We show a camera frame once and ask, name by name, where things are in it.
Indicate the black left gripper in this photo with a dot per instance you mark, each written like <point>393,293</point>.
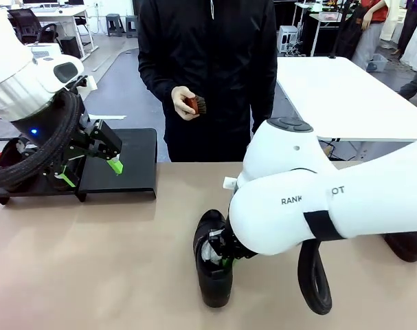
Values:
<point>33,125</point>

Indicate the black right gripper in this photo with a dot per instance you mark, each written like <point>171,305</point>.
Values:
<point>234,245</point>

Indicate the brown wooden shoe brush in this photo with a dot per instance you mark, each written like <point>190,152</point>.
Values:
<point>198,106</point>

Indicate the person right forearm black sleeve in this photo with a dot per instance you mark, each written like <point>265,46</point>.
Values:
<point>156,86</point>

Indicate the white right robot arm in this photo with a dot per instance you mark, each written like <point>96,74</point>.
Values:
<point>297,172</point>

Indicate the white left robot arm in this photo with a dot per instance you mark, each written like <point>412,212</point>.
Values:
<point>12,68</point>

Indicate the person left forearm black sleeve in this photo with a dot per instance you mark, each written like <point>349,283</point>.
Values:
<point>264,103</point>

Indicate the person right hand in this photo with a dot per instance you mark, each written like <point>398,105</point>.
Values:
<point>179,99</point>

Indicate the white paper strip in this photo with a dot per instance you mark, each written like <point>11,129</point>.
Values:
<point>112,117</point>

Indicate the black computer tower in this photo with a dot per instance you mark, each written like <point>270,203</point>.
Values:
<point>70,46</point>

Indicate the white air purifier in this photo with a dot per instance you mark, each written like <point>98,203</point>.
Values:
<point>46,49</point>

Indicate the grey plastic stool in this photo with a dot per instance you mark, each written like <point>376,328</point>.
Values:
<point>114,22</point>
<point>132,24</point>

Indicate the black mesh office chair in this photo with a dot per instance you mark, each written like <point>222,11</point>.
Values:
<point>29,22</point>

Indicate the white office desk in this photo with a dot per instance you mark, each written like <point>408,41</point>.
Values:
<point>57,13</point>

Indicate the person black jacket torso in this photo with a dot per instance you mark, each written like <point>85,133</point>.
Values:
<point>208,51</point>

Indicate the large white table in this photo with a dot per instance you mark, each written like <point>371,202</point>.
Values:
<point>332,86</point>

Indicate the thin black pole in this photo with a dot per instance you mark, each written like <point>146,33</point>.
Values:
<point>332,57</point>

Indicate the white computer case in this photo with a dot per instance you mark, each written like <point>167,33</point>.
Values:
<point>289,38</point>

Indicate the grey plastic bin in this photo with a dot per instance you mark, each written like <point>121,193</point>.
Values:
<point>378,63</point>

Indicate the black hanging apron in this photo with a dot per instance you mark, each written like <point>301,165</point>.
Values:
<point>352,34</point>

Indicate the bystander dark trouser legs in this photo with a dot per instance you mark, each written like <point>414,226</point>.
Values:
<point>414,84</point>

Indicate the small white metal table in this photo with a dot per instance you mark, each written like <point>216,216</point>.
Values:
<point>314,15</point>

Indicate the mannequin red shirt grey trousers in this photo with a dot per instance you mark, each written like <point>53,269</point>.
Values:
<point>371,34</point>

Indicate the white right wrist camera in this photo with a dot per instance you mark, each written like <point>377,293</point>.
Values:
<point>229,183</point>

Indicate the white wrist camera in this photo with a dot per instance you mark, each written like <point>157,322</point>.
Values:
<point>92,83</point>
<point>229,183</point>

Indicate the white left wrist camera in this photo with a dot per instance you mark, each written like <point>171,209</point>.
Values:
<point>92,83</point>

